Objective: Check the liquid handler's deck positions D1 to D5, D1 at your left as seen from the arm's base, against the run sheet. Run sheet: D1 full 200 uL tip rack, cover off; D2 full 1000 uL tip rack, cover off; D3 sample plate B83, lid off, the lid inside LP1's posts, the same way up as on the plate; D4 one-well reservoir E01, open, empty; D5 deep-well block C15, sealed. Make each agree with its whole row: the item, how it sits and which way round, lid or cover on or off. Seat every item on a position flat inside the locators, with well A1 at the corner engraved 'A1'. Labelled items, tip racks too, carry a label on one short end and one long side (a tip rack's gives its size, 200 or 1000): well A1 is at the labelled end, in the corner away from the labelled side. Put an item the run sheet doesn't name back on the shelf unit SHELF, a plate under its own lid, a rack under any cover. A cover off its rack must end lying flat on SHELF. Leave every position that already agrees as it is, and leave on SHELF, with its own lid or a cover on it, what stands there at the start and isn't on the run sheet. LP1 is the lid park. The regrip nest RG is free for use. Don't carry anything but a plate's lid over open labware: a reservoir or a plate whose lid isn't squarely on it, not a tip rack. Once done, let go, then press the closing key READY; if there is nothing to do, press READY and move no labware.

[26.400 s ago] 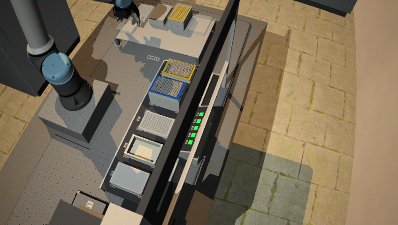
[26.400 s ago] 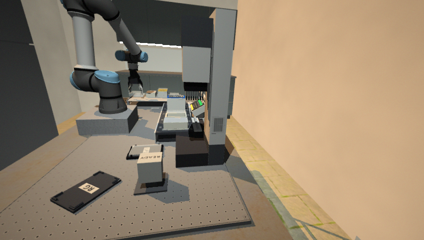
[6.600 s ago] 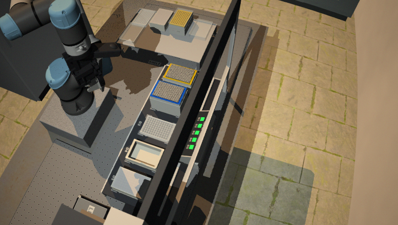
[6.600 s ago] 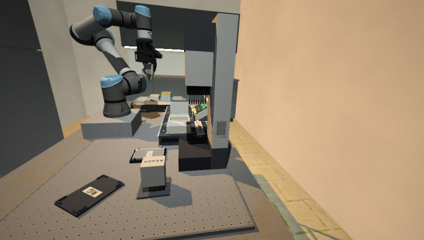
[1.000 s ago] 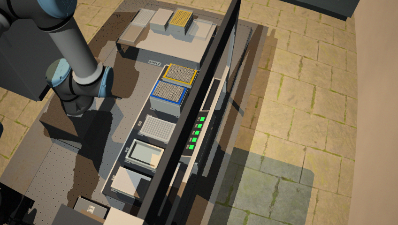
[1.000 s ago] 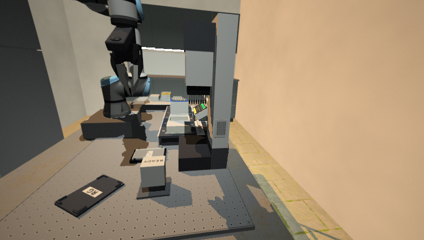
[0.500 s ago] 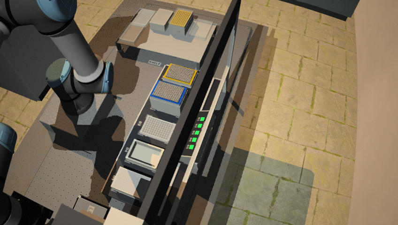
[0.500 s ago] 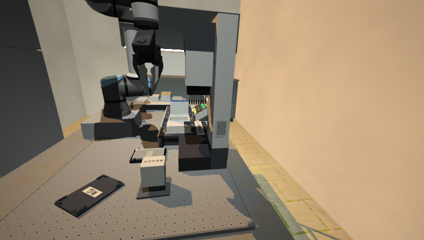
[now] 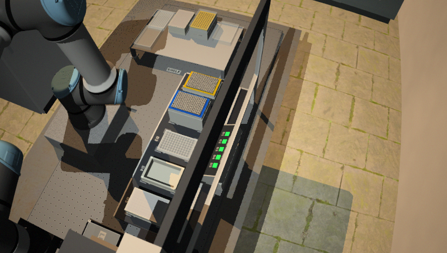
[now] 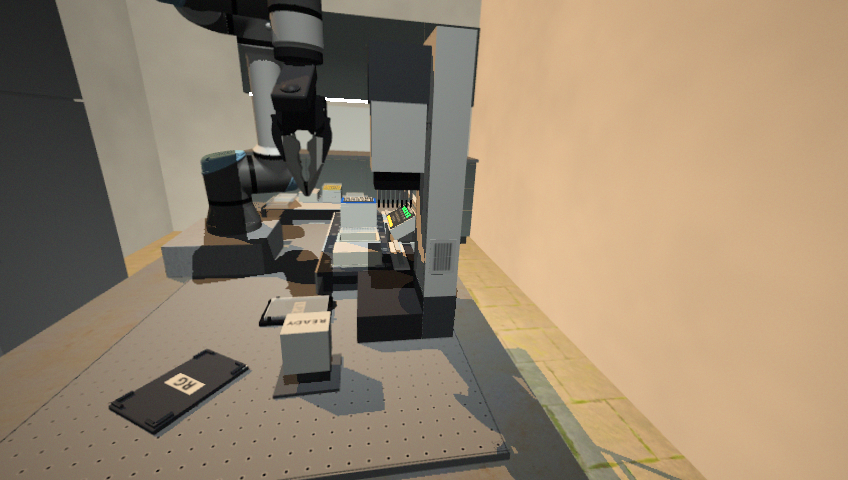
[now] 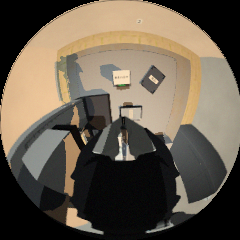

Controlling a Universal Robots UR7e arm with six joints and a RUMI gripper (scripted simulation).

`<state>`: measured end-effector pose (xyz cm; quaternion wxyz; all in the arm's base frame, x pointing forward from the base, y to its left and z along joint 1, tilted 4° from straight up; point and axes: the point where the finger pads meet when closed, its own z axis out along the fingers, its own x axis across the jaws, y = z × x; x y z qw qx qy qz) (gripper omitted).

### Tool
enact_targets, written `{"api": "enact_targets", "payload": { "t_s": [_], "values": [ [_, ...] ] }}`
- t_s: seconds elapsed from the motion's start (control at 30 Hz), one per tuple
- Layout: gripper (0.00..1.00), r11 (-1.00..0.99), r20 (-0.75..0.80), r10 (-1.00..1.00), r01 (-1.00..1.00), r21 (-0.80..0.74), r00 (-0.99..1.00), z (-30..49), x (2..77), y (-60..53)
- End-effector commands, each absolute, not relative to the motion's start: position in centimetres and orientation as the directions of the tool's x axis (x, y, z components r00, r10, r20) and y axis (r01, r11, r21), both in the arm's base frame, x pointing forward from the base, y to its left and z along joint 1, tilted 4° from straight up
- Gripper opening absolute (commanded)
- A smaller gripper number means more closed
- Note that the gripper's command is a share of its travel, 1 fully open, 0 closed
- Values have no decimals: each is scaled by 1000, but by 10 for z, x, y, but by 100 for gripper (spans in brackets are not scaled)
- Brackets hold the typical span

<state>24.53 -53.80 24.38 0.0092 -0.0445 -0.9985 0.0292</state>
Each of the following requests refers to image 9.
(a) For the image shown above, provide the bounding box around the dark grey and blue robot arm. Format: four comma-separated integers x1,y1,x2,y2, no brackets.
0,0,128,253

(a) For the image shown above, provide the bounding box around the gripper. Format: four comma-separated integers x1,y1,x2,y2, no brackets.
18,218,63,253

